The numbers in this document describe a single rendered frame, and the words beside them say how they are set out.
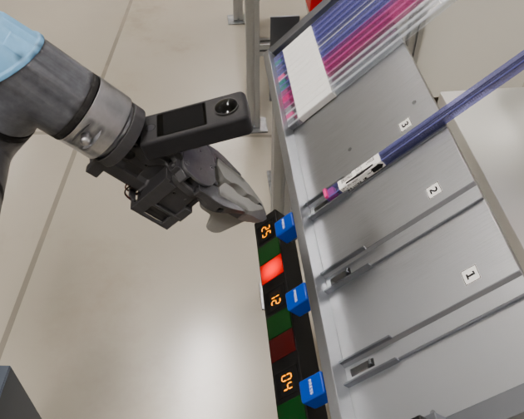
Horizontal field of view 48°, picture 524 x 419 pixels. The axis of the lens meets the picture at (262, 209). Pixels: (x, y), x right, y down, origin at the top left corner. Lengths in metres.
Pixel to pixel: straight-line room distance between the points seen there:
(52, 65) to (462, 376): 0.45
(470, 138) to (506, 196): 0.14
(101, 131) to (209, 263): 1.05
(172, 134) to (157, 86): 1.66
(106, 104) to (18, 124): 0.08
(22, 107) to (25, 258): 1.18
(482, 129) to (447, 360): 0.60
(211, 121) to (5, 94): 0.19
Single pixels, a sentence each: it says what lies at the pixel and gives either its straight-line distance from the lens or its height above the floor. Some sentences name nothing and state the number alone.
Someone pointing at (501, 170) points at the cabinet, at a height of 0.62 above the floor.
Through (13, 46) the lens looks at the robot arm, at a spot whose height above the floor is 0.98.
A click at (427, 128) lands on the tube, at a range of 0.67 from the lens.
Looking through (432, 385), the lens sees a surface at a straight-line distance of 0.55.
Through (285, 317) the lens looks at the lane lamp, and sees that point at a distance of 0.70.
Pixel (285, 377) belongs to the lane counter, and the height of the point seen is 0.66.
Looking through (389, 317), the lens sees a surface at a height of 0.76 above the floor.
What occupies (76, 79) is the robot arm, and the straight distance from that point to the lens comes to 0.59.
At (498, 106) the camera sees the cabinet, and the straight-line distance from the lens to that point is 1.14.
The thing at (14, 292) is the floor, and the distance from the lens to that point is 1.67.
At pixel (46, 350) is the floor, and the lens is 1.54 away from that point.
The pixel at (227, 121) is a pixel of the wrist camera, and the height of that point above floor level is 0.88.
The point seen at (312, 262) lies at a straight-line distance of 0.66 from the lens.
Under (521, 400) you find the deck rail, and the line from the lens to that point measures 0.50.
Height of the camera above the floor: 1.24
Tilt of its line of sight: 46 degrees down
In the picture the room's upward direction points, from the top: straight up
